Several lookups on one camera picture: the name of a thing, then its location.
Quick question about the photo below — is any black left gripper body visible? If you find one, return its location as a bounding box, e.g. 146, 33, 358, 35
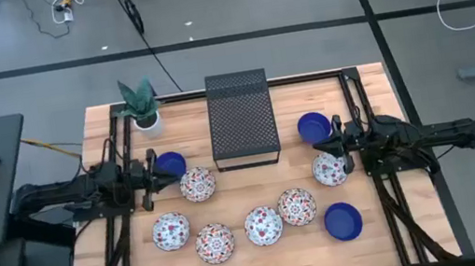
119, 147, 165, 215

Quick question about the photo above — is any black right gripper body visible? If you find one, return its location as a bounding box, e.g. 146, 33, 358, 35
331, 111, 371, 176

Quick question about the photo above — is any blue bowl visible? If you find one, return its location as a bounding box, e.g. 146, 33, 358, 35
294, 109, 335, 147
153, 148, 189, 182
321, 199, 367, 245

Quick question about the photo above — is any red teal floral bowl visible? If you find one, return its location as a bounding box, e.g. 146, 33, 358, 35
242, 203, 287, 249
149, 209, 194, 255
309, 148, 351, 190

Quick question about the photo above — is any orange navy floral bowl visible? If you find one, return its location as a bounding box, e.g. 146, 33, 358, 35
274, 185, 320, 231
176, 163, 220, 206
192, 220, 239, 266

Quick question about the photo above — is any artificial plant in white pot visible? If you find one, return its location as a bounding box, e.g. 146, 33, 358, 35
115, 73, 168, 144

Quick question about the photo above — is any black perforated metal rack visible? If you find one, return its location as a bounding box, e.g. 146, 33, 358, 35
200, 66, 285, 174

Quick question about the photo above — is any black desk base beam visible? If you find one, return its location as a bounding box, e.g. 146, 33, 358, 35
4, 203, 79, 257

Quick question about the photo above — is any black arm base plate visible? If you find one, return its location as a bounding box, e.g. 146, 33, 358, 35
72, 203, 137, 223
360, 141, 435, 180

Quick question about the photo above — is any thick black floor cable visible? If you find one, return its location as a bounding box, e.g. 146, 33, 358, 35
108, 0, 184, 102

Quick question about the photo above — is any thin black cable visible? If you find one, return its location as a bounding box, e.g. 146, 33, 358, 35
20, 0, 72, 44

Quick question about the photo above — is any white and yellow cable bundle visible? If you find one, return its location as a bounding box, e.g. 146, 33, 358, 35
49, 0, 104, 25

